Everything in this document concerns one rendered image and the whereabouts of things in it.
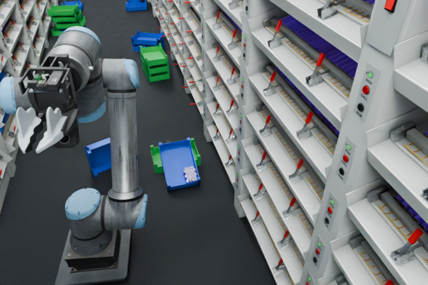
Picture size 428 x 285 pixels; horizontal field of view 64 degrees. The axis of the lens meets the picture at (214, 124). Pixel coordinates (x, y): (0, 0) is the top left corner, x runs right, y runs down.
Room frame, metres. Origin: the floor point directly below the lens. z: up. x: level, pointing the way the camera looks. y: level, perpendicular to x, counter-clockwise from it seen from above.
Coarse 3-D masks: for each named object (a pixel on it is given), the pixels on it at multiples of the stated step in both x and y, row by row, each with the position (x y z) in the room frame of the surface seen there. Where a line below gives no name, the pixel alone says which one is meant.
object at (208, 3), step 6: (204, 0) 1.91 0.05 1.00; (210, 0) 1.92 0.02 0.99; (204, 6) 1.91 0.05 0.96; (210, 6) 1.92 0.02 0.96; (204, 24) 1.92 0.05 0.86; (204, 30) 1.92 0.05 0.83; (204, 36) 1.92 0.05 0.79; (210, 36) 1.92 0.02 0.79; (204, 42) 1.93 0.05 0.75; (204, 54) 1.93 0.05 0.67; (204, 60) 1.93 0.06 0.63; (204, 66) 1.94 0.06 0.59; (210, 66) 1.92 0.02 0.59; (204, 78) 1.94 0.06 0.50; (210, 90) 1.92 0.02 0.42; (204, 96) 1.95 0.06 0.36; (210, 114) 1.92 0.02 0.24; (204, 120) 1.97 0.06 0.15; (204, 126) 1.97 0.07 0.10; (204, 132) 1.98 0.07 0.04; (210, 138) 1.92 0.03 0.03
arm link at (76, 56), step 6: (54, 48) 0.65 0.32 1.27; (60, 48) 0.64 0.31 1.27; (66, 48) 0.64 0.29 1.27; (72, 48) 0.65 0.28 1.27; (72, 54) 0.63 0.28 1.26; (78, 54) 0.64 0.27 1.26; (84, 54) 0.66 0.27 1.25; (72, 60) 0.62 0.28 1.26; (78, 60) 0.62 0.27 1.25; (84, 60) 0.64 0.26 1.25; (60, 66) 0.61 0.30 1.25; (78, 66) 0.62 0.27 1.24; (84, 66) 0.62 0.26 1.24; (90, 66) 0.65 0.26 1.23; (84, 72) 0.62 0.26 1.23; (90, 72) 0.66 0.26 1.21; (84, 78) 0.62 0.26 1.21; (84, 84) 0.62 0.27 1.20; (78, 90) 0.62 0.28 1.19
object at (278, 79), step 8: (272, 72) 1.18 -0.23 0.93; (280, 80) 1.12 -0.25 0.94; (288, 88) 1.06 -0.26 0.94; (288, 96) 1.03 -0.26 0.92; (296, 96) 1.00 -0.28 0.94; (296, 104) 0.98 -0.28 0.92; (304, 104) 0.95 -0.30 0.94; (304, 112) 0.93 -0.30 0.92; (304, 120) 0.89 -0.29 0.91; (312, 120) 0.88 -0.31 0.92; (320, 120) 0.86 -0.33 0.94; (320, 128) 0.83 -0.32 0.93; (328, 128) 0.82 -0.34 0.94; (328, 136) 0.79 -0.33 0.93
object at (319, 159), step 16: (256, 64) 1.25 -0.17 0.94; (272, 64) 1.26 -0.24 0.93; (256, 80) 1.20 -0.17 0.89; (272, 96) 1.07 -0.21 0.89; (272, 112) 1.02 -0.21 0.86; (288, 112) 0.96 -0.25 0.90; (288, 128) 0.89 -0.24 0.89; (304, 144) 0.80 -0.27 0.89; (320, 144) 0.78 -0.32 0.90; (320, 160) 0.73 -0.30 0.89; (320, 176) 0.70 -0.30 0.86
